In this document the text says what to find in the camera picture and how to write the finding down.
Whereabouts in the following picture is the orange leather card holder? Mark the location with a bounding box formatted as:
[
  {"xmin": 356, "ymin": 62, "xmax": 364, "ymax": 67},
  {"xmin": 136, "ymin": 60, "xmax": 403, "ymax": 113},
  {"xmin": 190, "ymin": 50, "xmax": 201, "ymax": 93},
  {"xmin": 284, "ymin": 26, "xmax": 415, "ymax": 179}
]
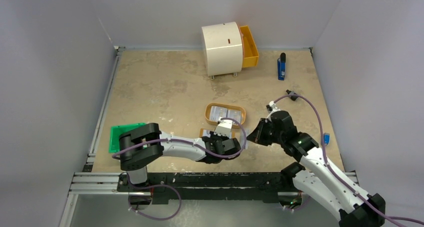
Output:
[{"xmin": 199, "ymin": 128, "xmax": 236, "ymax": 140}]

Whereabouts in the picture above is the orange oval tray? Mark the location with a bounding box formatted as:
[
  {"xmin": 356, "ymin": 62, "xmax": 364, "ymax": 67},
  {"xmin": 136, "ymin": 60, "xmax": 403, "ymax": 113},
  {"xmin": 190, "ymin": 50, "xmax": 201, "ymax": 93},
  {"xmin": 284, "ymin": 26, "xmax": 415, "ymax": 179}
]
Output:
[{"xmin": 204, "ymin": 102, "xmax": 247, "ymax": 125}]

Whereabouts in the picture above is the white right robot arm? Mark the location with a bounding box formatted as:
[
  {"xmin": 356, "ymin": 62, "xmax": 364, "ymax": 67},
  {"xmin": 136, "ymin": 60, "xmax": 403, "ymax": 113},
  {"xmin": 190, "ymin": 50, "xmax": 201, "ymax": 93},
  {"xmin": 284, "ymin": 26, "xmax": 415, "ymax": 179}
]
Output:
[{"xmin": 246, "ymin": 110, "xmax": 386, "ymax": 227}]

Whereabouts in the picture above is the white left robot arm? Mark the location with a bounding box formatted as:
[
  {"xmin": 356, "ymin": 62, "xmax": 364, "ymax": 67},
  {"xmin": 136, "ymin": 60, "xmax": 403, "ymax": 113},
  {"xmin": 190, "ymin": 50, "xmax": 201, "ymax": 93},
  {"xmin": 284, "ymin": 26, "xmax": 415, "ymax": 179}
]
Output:
[{"xmin": 112, "ymin": 119, "xmax": 245, "ymax": 192}]

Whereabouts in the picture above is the loose card in tray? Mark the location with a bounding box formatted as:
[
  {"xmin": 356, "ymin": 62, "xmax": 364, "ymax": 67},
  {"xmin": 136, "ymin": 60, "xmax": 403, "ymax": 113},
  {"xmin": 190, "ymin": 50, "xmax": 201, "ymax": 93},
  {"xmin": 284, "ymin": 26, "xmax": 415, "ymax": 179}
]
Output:
[{"xmin": 226, "ymin": 109, "xmax": 242, "ymax": 123}]

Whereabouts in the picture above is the small black knob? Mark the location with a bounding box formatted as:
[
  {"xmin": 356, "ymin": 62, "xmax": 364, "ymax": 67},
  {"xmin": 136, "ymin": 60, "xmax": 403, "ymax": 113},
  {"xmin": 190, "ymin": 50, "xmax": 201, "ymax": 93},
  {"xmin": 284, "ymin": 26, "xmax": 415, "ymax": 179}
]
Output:
[{"xmin": 286, "ymin": 89, "xmax": 299, "ymax": 101}]

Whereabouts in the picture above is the small blue eraser block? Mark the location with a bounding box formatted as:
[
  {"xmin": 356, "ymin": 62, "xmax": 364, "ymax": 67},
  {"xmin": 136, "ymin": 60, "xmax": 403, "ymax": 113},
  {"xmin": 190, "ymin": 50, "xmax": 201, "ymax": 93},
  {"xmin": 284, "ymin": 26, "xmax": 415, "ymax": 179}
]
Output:
[{"xmin": 323, "ymin": 132, "xmax": 331, "ymax": 145}]

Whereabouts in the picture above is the blue black marker pen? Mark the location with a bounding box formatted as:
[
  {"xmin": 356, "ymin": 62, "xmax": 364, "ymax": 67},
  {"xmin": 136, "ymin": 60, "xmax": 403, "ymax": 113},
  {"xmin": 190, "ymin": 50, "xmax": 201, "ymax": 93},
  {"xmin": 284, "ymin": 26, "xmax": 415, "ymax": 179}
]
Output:
[{"xmin": 277, "ymin": 52, "xmax": 286, "ymax": 81}]

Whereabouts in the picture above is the orange open drawer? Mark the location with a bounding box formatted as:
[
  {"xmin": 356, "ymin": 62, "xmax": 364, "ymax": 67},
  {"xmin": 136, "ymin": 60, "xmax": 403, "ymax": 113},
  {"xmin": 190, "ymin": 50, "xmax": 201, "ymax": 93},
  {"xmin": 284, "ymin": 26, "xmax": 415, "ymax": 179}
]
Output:
[{"xmin": 239, "ymin": 25, "xmax": 259, "ymax": 68}]

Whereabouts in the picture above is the white round drawer cabinet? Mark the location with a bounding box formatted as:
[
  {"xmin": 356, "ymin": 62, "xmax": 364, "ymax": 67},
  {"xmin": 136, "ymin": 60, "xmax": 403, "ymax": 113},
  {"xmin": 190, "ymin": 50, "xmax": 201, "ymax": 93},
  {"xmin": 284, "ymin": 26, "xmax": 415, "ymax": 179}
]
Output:
[{"xmin": 201, "ymin": 21, "xmax": 243, "ymax": 78}]

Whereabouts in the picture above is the green plastic bin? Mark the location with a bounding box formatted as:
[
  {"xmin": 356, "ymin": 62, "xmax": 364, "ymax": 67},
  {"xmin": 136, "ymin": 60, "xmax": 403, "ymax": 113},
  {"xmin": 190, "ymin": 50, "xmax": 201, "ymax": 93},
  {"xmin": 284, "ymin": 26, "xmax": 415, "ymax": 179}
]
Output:
[{"xmin": 108, "ymin": 122, "xmax": 145, "ymax": 154}]

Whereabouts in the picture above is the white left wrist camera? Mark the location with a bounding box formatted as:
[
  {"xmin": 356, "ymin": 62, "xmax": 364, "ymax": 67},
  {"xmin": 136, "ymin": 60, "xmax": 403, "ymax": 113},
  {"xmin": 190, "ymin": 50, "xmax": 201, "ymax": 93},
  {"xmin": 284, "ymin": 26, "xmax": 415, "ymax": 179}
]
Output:
[{"xmin": 214, "ymin": 118, "xmax": 233, "ymax": 138}]

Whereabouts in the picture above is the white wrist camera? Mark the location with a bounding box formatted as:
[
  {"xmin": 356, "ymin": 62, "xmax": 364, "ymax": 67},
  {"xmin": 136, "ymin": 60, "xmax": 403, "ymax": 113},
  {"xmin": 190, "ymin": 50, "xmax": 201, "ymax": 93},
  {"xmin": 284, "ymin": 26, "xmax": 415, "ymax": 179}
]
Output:
[
  {"xmin": 214, "ymin": 118, "xmax": 233, "ymax": 138},
  {"xmin": 266, "ymin": 101, "xmax": 280, "ymax": 114}
]

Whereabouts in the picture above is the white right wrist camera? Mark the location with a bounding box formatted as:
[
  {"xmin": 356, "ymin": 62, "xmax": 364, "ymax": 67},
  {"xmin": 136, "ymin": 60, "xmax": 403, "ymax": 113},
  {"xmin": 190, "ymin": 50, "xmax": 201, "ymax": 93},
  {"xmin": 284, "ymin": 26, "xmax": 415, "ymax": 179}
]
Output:
[{"xmin": 266, "ymin": 101, "xmax": 280, "ymax": 114}]

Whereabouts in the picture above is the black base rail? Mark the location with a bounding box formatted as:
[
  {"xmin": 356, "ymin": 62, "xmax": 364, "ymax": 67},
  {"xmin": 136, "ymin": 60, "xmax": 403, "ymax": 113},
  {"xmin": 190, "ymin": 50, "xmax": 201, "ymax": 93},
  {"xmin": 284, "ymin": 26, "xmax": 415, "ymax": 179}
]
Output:
[{"xmin": 116, "ymin": 172, "xmax": 308, "ymax": 207}]

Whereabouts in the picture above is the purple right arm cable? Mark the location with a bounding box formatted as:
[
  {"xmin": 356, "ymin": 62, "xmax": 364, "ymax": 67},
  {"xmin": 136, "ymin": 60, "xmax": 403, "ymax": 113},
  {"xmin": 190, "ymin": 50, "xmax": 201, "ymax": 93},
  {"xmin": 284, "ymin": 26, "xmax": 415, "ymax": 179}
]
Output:
[{"xmin": 271, "ymin": 93, "xmax": 424, "ymax": 226}]

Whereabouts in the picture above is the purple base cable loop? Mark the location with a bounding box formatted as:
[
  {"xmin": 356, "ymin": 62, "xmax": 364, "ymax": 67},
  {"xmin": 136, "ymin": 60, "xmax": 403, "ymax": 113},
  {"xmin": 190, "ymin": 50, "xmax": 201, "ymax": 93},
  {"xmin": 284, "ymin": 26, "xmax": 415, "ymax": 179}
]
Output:
[{"xmin": 127, "ymin": 180, "xmax": 183, "ymax": 221}]

